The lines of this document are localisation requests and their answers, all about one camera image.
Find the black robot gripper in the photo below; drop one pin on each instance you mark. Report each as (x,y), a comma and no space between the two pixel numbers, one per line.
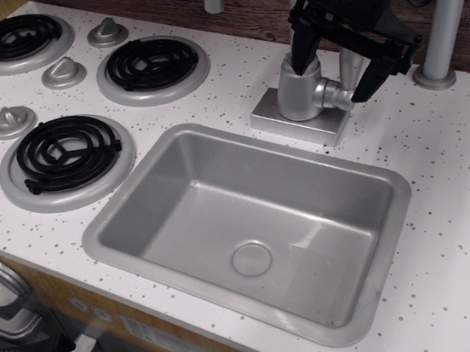
(367,27)

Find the silver faucet lever handle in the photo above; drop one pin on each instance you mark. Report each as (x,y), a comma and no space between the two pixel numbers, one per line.
(351,65)

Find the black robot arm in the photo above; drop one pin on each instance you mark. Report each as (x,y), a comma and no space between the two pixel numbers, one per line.
(368,28)

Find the silver toy faucet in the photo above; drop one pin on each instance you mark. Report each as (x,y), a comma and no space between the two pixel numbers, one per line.
(306,107)

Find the grey support pole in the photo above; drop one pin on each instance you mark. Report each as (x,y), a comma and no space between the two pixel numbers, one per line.
(435,73)

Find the grey plastic sink basin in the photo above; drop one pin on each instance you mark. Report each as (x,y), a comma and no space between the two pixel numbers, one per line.
(301,241)

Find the back right stove burner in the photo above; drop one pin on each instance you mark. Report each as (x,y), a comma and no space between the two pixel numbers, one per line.
(152,71)

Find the stove burner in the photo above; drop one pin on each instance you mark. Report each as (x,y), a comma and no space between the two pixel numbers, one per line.
(31,41)
(67,163)
(152,71)

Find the silver stove knob top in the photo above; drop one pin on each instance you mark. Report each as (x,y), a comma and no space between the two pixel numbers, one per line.
(107,34)

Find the silver stove knob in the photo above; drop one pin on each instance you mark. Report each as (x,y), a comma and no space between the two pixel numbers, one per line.
(107,34)
(64,74)
(16,121)

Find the silver stove knob middle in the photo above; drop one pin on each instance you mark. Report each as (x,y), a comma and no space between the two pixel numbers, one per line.
(64,74)

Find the front right stove burner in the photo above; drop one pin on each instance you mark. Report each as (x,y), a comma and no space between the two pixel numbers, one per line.
(67,163)

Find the back left stove burner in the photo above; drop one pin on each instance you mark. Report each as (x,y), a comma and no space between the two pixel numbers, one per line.
(31,41)

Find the silver stove knob lower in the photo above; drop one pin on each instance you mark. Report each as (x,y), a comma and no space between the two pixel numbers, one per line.
(16,121)

